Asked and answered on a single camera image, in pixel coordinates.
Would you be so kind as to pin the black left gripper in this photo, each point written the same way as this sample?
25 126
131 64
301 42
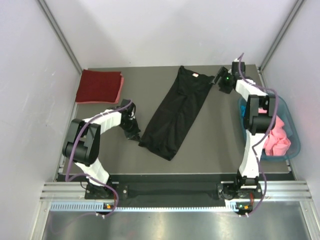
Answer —
134 135

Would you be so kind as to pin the grey slotted cable duct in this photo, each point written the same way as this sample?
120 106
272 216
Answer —
60 206

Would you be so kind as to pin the aluminium corner post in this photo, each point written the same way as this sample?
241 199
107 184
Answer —
281 33
58 32

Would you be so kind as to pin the black t shirt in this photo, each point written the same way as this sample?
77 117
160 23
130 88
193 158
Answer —
176 114

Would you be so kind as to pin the right aluminium corner post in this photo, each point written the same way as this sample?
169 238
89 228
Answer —
281 33

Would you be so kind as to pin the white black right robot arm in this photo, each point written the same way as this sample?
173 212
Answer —
259 118

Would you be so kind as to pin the blue t shirt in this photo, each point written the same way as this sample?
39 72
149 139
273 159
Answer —
242 110

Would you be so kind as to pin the left aluminium corner post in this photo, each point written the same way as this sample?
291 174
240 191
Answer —
58 32

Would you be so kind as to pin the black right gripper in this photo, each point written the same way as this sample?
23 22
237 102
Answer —
223 73

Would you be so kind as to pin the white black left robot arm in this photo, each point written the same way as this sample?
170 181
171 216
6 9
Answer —
82 143

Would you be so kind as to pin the teal plastic laundry basket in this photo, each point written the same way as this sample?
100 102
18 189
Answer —
284 114

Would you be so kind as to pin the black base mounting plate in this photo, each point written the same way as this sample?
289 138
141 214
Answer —
173 190

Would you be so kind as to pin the folded dark red t shirt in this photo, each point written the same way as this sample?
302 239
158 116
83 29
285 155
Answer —
96 75

